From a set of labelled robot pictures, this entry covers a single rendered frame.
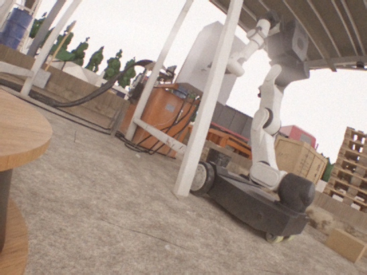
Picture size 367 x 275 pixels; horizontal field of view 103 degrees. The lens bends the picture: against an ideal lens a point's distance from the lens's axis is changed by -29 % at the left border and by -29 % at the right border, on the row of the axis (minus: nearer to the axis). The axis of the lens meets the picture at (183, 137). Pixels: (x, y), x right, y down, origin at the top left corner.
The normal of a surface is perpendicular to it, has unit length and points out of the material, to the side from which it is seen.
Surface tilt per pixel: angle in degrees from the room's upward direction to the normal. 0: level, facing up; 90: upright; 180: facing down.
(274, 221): 90
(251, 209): 90
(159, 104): 90
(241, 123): 90
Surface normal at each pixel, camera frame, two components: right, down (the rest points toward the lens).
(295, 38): 0.44, 0.20
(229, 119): -0.06, 0.00
